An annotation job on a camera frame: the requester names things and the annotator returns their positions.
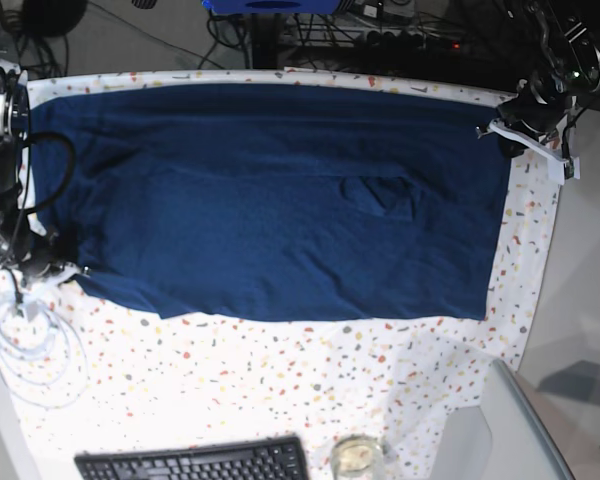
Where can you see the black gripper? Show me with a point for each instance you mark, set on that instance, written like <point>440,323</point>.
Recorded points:
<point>45,257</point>
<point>535,111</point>

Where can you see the black power strip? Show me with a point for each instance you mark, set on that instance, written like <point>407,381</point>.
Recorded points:
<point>409,40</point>

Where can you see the black computer keyboard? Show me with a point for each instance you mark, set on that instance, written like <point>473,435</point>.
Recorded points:
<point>274,459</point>

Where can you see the dark blue t-shirt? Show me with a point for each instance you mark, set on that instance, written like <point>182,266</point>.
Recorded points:
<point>275,202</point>

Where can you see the terrazzo patterned table cloth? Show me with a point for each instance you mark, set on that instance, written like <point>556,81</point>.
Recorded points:
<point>132,381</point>

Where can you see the clear glass jar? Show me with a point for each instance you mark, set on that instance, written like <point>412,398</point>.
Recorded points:
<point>358,457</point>

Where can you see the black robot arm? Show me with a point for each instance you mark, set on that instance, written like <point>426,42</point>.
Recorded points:
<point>566,66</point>
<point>21,248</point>

